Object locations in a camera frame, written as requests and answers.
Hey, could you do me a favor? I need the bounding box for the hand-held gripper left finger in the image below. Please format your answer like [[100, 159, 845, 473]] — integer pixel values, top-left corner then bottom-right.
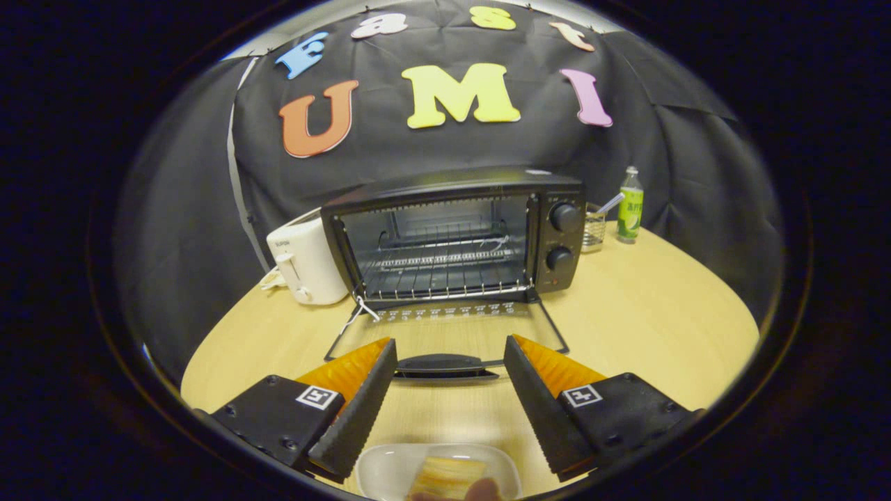
[[191, 337, 399, 484]]

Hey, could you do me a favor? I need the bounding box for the white pop-up toaster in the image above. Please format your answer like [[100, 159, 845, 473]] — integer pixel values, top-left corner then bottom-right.
[[267, 209, 350, 305]]

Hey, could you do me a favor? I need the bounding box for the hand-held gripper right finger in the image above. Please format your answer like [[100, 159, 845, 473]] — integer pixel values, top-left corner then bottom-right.
[[503, 334, 704, 482]]

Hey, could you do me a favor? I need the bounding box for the black toaster oven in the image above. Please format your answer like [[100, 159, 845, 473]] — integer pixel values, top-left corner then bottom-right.
[[320, 166, 585, 380]]

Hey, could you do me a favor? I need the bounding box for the metal mesh utensil holder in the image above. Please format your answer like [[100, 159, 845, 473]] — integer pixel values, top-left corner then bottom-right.
[[581, 203, 608, 253]]

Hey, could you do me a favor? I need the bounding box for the white square plate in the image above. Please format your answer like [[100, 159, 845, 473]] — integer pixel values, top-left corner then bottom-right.
[[356, 443, 523, 501]]

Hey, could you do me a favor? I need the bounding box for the ridged yellow bread roll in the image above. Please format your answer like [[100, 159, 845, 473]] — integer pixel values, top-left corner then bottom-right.
[[411, 456, 488, 500]]

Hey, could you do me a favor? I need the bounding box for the green drink bottle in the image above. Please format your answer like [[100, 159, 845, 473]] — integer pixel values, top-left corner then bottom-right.
[[617, 166, 645, 244]]

